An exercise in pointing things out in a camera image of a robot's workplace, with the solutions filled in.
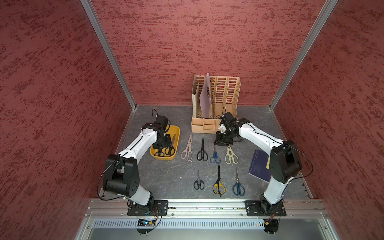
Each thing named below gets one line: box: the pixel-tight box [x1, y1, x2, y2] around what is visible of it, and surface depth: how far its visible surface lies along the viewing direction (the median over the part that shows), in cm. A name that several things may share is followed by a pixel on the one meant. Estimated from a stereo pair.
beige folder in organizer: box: [192, 73, 199, 118], surface depth 93 cm
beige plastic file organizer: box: [191, 74, 241, 134], surface depth 108 cm
